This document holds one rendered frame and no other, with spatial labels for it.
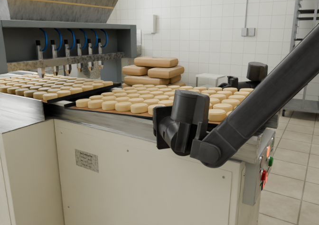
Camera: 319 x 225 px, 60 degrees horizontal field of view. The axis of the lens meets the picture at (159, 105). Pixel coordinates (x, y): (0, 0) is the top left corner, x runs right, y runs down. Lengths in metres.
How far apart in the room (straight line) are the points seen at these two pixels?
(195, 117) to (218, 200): 0.31
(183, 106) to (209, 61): 4.62
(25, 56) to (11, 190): 0.46
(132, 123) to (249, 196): 0.38
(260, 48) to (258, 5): 0.67
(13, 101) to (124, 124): 0.50
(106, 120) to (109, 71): 0.63
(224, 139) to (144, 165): 0.39
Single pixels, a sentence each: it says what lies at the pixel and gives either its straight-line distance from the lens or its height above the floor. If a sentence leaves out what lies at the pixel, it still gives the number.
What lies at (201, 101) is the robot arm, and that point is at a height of 1.02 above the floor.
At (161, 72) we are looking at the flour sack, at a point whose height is 0.52.
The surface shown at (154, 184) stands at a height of 0.70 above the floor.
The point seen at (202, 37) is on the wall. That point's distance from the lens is 5.17.
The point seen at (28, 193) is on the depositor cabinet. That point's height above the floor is 0.59.
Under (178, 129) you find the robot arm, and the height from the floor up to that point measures 0.96.
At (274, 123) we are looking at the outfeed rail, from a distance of 0.97.
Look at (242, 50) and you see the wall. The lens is 4.95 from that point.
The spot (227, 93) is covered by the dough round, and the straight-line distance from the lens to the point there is 0.92.
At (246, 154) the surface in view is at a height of 0.86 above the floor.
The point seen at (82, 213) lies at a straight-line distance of 1.16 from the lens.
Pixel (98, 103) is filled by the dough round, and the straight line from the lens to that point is 0.89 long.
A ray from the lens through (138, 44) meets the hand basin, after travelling 5.74.
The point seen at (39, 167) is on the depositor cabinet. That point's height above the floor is 0.67.
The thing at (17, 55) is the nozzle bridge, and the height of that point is 1.06.
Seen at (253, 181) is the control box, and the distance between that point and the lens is 0.77.
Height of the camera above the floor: 1.14
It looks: 15 degrees down
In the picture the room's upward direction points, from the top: straight up
